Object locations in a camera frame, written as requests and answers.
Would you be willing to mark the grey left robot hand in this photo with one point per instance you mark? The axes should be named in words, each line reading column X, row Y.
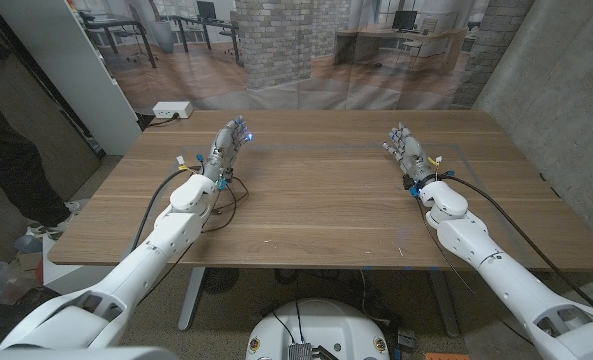
column 223, row 147

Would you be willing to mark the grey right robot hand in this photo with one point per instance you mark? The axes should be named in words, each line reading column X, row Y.
column 411, row 152

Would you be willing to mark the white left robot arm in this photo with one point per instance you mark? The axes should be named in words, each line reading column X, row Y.
column 141, row 265

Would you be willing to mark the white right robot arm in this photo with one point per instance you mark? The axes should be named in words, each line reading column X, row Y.
column 506, row 280

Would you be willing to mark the white power strip box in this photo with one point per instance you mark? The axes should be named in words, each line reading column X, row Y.
column 172, row 109

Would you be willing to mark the printed office backdrop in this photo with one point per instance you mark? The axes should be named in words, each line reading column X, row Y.
column 286, row 55

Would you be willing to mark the black round floor fan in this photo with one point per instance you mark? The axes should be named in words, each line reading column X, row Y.
column 219, row 280

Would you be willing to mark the white metal table leg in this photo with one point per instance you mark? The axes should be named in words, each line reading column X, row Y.
column 444, row 305
column 191, row 300

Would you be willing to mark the white sneaker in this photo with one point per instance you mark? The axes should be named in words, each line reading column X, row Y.
column 72, row 206
column 46, row 230

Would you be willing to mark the white cabinet panel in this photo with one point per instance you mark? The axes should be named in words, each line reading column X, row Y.
column 76, row 65

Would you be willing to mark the dark wooden door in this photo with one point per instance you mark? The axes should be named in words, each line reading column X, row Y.
column 36, row 125

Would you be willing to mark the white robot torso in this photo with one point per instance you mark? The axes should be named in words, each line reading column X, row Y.
column 318, row 330

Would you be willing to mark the orange flat object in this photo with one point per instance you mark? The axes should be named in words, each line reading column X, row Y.
column 446, row 356

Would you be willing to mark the person in dark clothes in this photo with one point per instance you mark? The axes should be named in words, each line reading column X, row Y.
column 11, row 165

